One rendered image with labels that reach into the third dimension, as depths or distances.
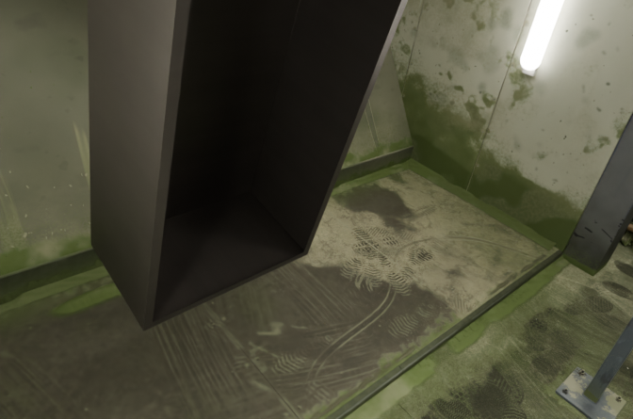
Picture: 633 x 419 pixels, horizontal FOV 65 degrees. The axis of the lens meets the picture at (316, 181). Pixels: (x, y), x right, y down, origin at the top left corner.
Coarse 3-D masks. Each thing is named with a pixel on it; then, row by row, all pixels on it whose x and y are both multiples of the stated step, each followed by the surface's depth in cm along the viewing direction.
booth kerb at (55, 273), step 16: (368, 160) 304; (384, 160) 316; (400, 160) 328; (352, 176) 301; (64, 256) 197; (80, 256) 201; (96, 256) 207; (16, 272) 187; (32, 272) 191; (48, 272) 195; (64, 272) 200; (80, 272) 205; (0, 288) 185; (16, 288) 189; (32, 288) 194; (0, 304) 188
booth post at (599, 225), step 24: (624, 144) 234; (624, 168) 237; (600, 192) 248; (624, 192) 240; (600, 216) 251; (624, 216) 242; (576, 240) 263; (600, 240) 254; (576, 264) 266; (600, 264) 258
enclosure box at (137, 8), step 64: (128, 0) 90; (192, 0) 120; (256, 0) 133; (320, 0) 137; (384, 0) 121; (128, 64) 97; (192, 64) 133; (256, 64) 148; (320, 64) 144; (128, 128) 106; (192, 128) 148; (256, 128) 168; (320, 128) 151; (128, 192) 116; (192, 192) 167; (256, 192) 186; (320, 192) 159; (128, 256) 128; (192, 256) 159; (256, 256) 166
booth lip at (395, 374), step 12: (540, 264) 258; (528, 276) 248; (516, 288) 241; (492, 300) 228; (480, 312) 221; (456, 324) 212; (468, 324) 216; (444, 336) 205; (432, 348) 199; (408, 360) 192; (420, 360) 195; (396, 372) 186; (372, 384) 180; (384, 384) 182; (360, 396) 175; (372, 396) 179; (348, 408) 171
